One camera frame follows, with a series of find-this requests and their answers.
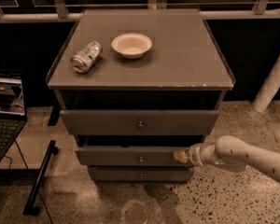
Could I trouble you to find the grey drawer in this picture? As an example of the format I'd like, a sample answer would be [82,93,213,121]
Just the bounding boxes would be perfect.
[60,110,218,135]
[75,146,190,167]
[88,166,194,182]

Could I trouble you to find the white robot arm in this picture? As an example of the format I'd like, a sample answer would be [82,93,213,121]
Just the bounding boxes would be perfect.
[173,55,280,184]

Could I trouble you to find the grey bottom drawer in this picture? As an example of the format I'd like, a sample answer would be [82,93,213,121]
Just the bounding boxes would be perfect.
[88,166,194,182]

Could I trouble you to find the grey drawer cabinet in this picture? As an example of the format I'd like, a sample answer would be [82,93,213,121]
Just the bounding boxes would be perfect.
[45,8,236,182]

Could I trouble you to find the grey top drawer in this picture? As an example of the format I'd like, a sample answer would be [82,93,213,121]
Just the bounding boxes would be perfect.
[60,110,218,135]

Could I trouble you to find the white paper bowl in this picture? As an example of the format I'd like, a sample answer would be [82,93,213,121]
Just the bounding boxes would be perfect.
[111,33,152,59]

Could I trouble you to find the crushed soda can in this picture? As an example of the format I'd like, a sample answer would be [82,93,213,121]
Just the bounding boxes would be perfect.
[70,41,103,74]

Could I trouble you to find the black laptop stand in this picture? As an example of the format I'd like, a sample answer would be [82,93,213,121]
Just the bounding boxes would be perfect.
[0,105,62,217]

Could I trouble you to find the black laptop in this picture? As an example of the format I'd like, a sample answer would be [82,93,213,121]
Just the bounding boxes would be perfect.
[0,71,27,161]

